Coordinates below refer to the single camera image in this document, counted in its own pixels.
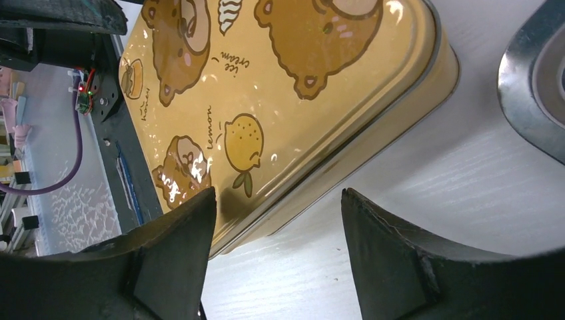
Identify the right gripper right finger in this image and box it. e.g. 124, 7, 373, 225
341, 188, 564, 319

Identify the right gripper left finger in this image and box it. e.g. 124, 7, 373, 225
1, 187, 217, 319

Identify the silver box lid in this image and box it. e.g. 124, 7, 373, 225
119, 1, 440, 245

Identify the gold chocolate box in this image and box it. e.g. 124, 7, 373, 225
209, 22, 460, 259

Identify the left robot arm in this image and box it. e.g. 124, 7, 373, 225
1, 1, 127, 71

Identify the steel tray with chocolates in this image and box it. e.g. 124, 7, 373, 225
497, 1, 564, 163

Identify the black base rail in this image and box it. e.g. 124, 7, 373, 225
81, 33, 163, 233

